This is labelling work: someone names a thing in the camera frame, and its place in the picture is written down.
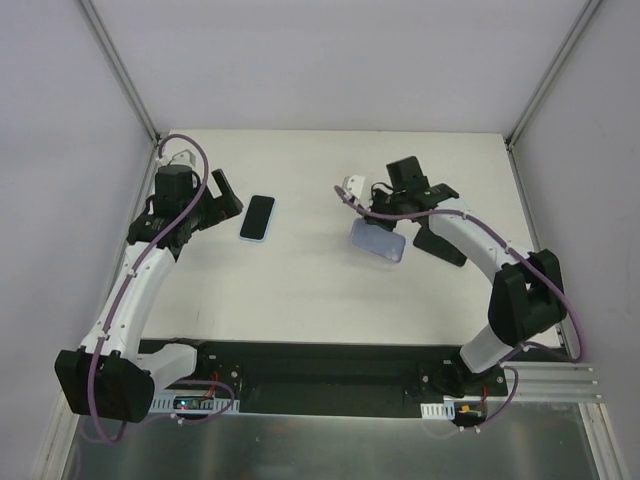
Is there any right white cable duct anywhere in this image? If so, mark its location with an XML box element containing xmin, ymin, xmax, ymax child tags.
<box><xmin>420</xmin><ymin>400</ymin><xmax>455</xmax><ymax>421</ymax></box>

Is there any lavender phone case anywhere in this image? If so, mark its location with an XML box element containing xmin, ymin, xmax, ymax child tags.
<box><xmin>349</xmin><ymin>218</ymin><xmax>406</xmax><ymax>263</ymax></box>

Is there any right aluminium frame post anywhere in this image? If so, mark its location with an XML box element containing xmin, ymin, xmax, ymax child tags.
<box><xmin>505</xmin><ymin>0</ymin><xmax>604</xmax><ymax>152</ymax></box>

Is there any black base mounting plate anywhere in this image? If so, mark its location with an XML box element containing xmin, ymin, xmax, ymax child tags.
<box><xmin>139</xmin><ymin>336</ymin><xmax>574</xmax><ymax>416</ymax></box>

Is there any light blue phone case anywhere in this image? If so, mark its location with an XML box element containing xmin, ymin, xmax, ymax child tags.
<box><xmin>238</xmin><ymin>195</ymin><xmax>279</xmax><ymax>245</ymax></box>

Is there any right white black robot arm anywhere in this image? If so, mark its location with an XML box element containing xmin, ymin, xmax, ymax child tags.
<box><xmin>365</xmin><ymin>156</ymin><xmax>568</xmax><ymax>398</ymax></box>

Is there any left aluminium frame post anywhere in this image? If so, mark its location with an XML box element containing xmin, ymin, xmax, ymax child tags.
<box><xmin>75</xmin><ymin>0</ymin><xmax>162</xmax><ymax>146</ymax></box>

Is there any aluminium frame post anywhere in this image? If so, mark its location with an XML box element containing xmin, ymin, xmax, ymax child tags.
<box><xmin>505</xmin><ymin>0</ymin><xmax>604</xmax><ymax>152</ymax></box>
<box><xmin>75</xmin><ymin>0</ymin><xmax>162</xmax><ymax>146</ymax></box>

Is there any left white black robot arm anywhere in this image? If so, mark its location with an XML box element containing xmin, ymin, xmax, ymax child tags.
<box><xmin>54</xmin><ymin>164</ymin><xmax>243</xmax><ymax>423</ymax></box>

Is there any white cable duct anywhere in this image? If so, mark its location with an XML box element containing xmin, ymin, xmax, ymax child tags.
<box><xmin>420</xmin><ymin>400</ymin><xmax>455</xmax><ymax>421</ymax></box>
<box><xmin>149</xmin><ymin>394</ymin><xmax>240</xmax><ymax>415</ymax></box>

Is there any front aluminium rail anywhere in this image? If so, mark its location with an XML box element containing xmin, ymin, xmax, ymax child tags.
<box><xmin>507</xmin><ymin>362</ymin><xmax>604</xmax><ymax>403</ymax></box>

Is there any left white cable duct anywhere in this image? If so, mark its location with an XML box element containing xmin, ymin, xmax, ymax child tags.
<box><xmin>149</xmin><ymin>394</ymin><xmax>240</xmax><ymax>415</ymax></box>

